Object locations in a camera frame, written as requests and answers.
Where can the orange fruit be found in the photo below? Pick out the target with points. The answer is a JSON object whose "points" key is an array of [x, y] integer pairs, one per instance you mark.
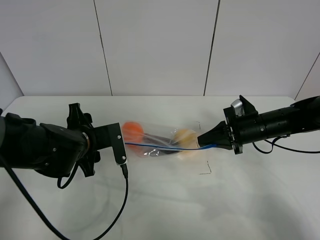
{"points": [[132, 132]]}

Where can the yellow lemon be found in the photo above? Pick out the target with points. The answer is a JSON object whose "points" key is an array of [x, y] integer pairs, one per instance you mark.
{"points": [[186, 139]]}

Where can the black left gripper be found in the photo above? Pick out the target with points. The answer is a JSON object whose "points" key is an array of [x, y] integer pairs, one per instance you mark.
{"points": [[67, 147]]}

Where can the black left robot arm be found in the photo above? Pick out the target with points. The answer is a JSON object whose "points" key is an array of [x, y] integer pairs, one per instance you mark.
{"points": [[22, 144]]}

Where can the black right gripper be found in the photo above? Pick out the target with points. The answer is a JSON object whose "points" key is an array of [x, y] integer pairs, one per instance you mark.
{"points": [[229, 135]]}

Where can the dark purple eggplant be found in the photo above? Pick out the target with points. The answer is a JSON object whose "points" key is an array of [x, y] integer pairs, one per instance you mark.
{"points": [[160, 146]]}

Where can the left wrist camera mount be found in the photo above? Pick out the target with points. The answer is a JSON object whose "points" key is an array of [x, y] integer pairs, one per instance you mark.
{"points": [[110, 136]]}

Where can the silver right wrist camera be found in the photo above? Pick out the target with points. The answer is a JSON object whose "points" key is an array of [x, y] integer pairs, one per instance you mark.
{"points": [[238, 107]]}

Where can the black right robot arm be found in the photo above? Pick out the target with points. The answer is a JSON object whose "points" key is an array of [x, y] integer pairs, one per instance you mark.
{"points": [[300, 117]]}

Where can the clear zip bag blue seal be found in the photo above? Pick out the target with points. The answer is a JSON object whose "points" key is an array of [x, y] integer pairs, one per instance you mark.
{"points": [[176, 148]]}

